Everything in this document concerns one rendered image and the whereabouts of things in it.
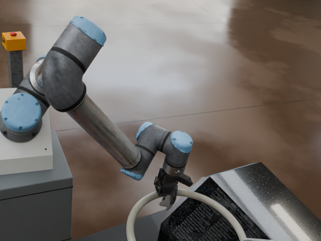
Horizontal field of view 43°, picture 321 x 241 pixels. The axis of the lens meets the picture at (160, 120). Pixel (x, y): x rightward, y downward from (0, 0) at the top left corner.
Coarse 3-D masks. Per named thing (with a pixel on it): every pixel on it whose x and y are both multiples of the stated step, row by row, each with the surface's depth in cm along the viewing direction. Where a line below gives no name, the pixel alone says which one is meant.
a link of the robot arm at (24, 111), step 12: (12, 96) 161; (24, 96) 162; (36, 96) 165; (12, 108) 160; (24, 108) 162; (36, 108) 163; (12, 120) 160; (24, 120) 161; (36, 120) 163; (12, 132) 171; (24, 132) 168
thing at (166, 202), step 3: (168, 195) 172; (165, 198) 173; (168, 198) 173; (162, 201) 173; (165, 201) 173; (168, 201) 174; (162, 204) 173; (165, 204) 174; (168, 204) 174; (168, 207) 175
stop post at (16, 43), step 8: (16, 32) 262; (8, 40) 252; (16, 40) 254; (24, 40) 257; (8, 48) 255; (16, 48) 257; (24, 48) 260; (8, 56) 264; (16, 56) 262; (8, 64) 268; (16, 64) 265; (8, 72) 273; (16, 72) 268; (16, 80) 271
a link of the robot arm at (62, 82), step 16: (48, 64) 112; (64, 64) 111; (48, 80) 113; (64, 80) 112; (80, 80) 116; (48, 96) 115; (64, 96) 114; (80, 96) 117; (80, 112) 122; (96, 112) 127; (96, 128) 130; (112, 128) 136; (112, 144) 139; (128, 144) 146; (128, 160) 149; (144, 160) 157
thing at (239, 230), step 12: (156, 192) 172; (180, 192) 176; (192, 192) 177; (144, 204) 166; (216, 204) 174; (132, 216) 158; (228, 216) 171; (132, 228) 153; (240, 228) 166; (132, 240) 149; (240, 240) 162
